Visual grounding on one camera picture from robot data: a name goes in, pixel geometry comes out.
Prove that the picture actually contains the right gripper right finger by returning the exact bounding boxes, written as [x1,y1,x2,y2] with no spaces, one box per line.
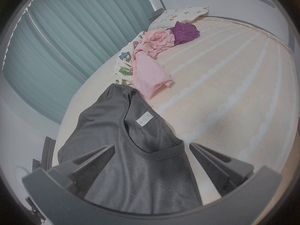
[189,142,255,196]

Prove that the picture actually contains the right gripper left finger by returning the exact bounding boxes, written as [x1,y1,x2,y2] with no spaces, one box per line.
[48,144,116,197]

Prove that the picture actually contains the black T-shirt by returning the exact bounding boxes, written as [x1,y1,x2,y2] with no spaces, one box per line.
[57,83,203,215]

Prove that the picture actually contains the bed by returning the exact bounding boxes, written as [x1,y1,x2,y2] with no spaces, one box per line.
[53,0,297,208]

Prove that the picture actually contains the blue-green curtain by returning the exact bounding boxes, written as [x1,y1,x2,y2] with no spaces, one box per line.
[1,15,94,125]
[27,0,155,79]

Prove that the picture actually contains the pink garment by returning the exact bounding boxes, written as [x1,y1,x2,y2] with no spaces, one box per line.
[132,30,176,100]

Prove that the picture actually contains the white printed garment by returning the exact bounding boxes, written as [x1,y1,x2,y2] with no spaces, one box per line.
[114,31,143,88]

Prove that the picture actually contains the purple garment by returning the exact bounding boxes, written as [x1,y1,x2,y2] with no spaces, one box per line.
[169,21,200,45]

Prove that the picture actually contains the white printed pillow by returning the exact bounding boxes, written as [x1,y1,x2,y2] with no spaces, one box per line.
[148,6,209,31]

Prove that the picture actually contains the grey bedside table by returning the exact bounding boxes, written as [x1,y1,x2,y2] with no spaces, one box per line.
[150,8,164,18]

